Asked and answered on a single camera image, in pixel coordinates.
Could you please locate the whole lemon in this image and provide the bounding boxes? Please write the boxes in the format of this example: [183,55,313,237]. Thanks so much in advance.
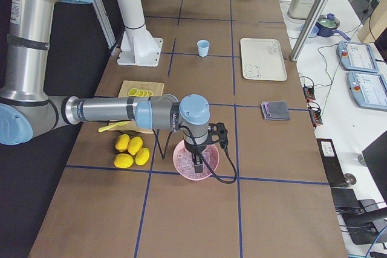
[114,153,134,169]
[115,134,130,152]
[127,137,143,155]
[135,147,150,166]

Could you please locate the pile of ice cubes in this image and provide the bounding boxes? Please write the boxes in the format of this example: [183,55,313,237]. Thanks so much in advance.
[177,147,218,178]

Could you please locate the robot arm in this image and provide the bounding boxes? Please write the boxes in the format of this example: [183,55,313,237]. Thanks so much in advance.
[1,0,211,173]

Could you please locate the grey folded cloth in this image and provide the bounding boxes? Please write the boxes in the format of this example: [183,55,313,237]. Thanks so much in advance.
[261,101,290,121]

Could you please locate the aluminium frame post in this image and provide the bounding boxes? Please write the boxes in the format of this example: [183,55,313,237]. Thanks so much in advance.
[290,0,328,61]

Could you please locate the cream toaster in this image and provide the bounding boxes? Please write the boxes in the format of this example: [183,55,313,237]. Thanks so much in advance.
[288,0,315,19]

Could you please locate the light blue cup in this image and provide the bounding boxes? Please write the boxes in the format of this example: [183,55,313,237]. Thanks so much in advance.
[197,39,210,57]

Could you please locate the lemon slices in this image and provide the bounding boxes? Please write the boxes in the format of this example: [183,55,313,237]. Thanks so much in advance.
[127,88,153,97]

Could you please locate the black monitor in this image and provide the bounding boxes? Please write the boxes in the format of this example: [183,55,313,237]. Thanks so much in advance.
[362,132,387,201]

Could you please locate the orange black terminal block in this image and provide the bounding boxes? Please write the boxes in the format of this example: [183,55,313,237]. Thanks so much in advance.
[303,86,316,102]
[308,104,323,128]

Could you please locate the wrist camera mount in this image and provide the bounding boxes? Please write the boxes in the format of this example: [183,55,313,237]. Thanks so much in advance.
[208,122,229,151]

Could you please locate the blue teach pendant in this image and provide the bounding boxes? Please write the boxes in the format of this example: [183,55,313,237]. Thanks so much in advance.
[337,41,379,73]
[347,71,386,111]

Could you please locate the upper blue teach pendant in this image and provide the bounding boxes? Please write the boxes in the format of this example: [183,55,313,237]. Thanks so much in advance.
[337,41,379,73]

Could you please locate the cream bear tray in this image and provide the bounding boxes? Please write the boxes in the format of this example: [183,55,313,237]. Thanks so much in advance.
[240,38,287,82]

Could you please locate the blue bowl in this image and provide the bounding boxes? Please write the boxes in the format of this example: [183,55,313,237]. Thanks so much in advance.
[300,24,319,38]

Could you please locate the wooden cutting board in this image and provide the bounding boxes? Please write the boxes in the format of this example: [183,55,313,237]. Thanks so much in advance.
[109,80,164,134]

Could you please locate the pink bowl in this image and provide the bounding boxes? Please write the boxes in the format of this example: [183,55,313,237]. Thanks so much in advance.
[172,140,220,182]

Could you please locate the white post base plate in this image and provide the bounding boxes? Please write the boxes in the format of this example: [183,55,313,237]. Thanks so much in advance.
[117,26,163,67]

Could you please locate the purple handled saucepan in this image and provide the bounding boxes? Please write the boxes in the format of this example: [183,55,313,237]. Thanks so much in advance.
[316,13,350,41]

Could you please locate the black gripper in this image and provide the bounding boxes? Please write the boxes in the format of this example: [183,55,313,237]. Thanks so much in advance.
[184,139,209,174]

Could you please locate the lower blue teach pendant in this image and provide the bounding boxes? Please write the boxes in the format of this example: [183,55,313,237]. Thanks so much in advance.
[347,71,386,111]

